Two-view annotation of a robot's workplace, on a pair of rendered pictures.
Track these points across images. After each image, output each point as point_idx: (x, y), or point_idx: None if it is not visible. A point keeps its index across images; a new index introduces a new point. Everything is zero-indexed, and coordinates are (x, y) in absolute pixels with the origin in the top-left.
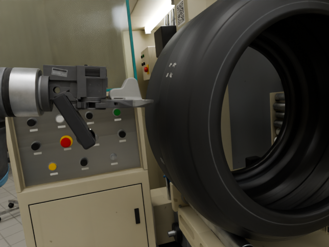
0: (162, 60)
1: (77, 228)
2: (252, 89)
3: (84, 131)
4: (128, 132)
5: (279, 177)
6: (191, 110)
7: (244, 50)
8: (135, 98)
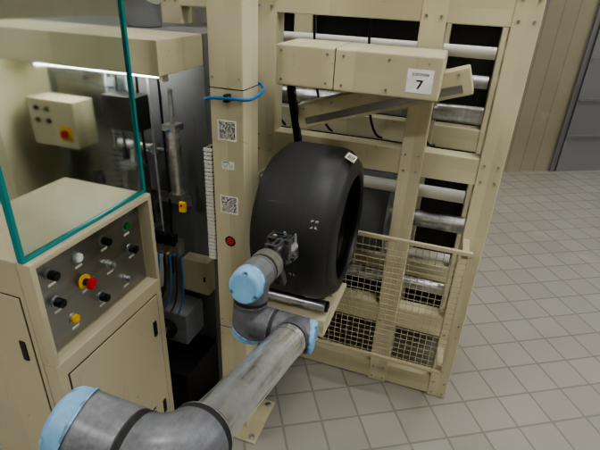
0: (286, 209)
1: (112, 371)
2: None
3: (285, 276)
4: (135, 244)
5: None
6: (329, 246)
7: (344, 208)
8: (295, 245)
